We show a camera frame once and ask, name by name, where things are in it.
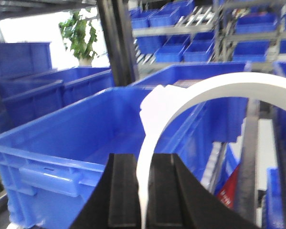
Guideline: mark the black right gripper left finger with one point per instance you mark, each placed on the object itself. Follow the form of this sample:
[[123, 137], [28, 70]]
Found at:
[[114, 203]]

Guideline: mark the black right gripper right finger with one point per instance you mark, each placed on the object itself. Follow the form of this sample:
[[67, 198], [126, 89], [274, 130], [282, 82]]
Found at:
[[177, 200]]

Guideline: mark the large white pipe clamp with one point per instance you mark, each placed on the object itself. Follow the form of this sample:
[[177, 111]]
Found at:
[[165, 103]]

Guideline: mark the red printed bag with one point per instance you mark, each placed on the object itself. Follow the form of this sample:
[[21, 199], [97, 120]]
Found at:
[[227, 192]]

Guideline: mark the green potted plant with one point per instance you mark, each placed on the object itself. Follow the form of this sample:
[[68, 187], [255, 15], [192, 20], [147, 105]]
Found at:
[[78, 36]]

